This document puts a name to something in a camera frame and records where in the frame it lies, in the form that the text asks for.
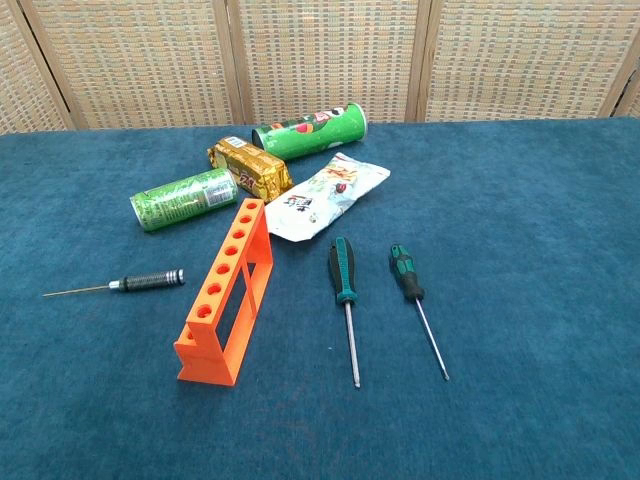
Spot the black silver precision screwdriver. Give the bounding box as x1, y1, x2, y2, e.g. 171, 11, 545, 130
42, 268, 186, 298

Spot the teal black long screwdriver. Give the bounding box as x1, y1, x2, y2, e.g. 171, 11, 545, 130
327, 236, 362, 389

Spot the green black short screwdriver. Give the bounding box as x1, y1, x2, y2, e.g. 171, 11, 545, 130
388, 243, 451, 382

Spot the orange screwdriver rack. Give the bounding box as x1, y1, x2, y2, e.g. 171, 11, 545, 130
173, 197, 275, 387

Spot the white snack bag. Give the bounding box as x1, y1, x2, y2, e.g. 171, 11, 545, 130
263, 151, 392, 244

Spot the gold foil snack pack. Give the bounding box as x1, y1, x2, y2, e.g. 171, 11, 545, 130
206, 135, 295, 203

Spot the green chips tube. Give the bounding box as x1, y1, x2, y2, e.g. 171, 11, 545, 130
250, 101, 369, 162

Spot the green drink can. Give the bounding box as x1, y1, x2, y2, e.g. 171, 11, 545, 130
129, 167, 240, 233

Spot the woven rattan screen panel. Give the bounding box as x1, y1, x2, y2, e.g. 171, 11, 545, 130
612, 49, 640, 119
417, 0, 640, 124
17, 0, 247, 131
0, 0, 76, 135
227, 0, 426, 126

